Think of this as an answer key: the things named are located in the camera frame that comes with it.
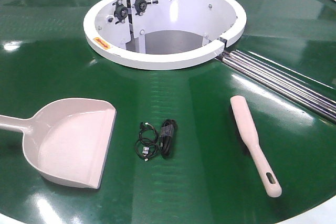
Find thick black cable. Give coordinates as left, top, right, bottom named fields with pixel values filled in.
left=159, top=119, right=178, bottom=159

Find left black bearing mount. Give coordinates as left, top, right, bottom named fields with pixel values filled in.
left=113, top=0, right=128, bottom=24

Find right steel conveyor rollers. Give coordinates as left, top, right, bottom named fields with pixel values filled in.
left=216, top=50, right=335, bottom=123

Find right black bearing mount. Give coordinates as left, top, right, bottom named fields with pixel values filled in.
left=133, top=0, right=159, bottom=16

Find white central ring housing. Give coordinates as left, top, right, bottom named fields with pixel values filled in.
left=83, top=0, right=247, bottom=70

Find pink plastic dustpan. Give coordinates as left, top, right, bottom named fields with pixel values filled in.
left=1, top=98, right=117, bottom=189

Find black bearing mount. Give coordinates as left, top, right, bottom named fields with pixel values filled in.
left=113, top=0, right=128, bottom=24
left=133, top=0, right=159, bottom=16

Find orange warning sticker front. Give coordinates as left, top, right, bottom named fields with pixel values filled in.
left=93, top=37, right=111, bottom=50

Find pink hand broom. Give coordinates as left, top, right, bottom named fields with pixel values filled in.
left=230, top=95, right=282, bottom=198

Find thin black wire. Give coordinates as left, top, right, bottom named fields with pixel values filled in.
left=134, top=122, right=160, bottom=162

